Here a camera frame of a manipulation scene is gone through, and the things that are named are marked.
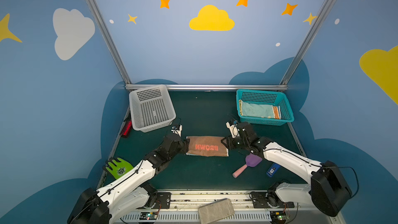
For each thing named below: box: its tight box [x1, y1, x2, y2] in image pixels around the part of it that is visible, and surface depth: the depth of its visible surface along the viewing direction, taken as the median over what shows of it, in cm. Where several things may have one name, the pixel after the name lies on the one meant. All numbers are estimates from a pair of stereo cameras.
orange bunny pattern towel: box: [272, 105, 281, 120], surface depth 106 cm
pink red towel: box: [186, 135, 230, 158], surface depth 92 cm
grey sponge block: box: [197, 198, 235, 224], surface depth 70 cm
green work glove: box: [102, 157, 134, 179], surface depth 86 cm
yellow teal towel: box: [238, 99, 276, 119], surface depth 107 cm
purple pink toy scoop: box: [232, 152, 263, 179], surface depth 87 cm
